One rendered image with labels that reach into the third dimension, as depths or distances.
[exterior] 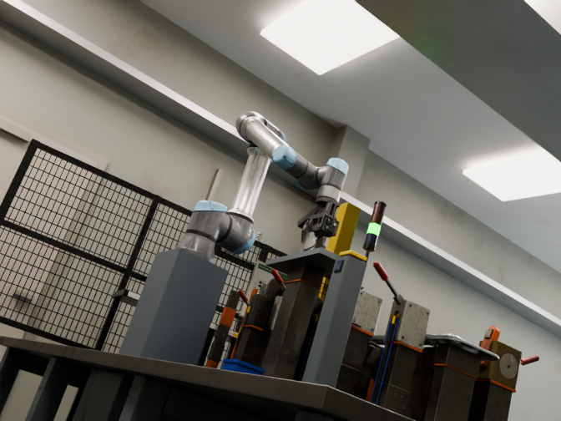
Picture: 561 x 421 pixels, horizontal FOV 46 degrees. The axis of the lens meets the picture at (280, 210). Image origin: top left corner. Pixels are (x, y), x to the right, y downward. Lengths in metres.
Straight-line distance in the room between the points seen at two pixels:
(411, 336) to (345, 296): 0.21
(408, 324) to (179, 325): 0.78
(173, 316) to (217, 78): 3.68
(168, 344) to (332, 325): 0.62
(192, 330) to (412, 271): 4.63
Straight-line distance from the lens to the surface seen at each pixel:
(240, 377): 1.35
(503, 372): 2.10
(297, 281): 2.10
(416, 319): 1.89
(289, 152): 2.20
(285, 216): 5.77
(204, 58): 5.68
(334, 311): 1.85
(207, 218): 2.36
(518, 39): 3.13
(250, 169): 2.55
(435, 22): 3.11
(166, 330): 2.22
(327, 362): 1.84
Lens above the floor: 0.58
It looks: 19 degrees up
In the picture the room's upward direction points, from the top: 18 degrees clockwise
